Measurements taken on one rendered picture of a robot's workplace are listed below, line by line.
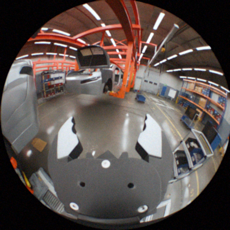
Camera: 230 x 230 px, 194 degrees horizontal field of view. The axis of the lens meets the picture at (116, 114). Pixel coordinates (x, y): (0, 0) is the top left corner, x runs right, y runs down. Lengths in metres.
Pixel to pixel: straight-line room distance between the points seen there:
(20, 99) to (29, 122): 0.28
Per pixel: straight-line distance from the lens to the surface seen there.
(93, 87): 2.01
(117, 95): 2.90
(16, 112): 0.96
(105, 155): 1.05
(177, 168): 1.30
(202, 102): 10.28
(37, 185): 1.57
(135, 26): 2.86
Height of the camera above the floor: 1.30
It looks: 30 degrees down
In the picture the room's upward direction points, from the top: 9 degrees clockwise
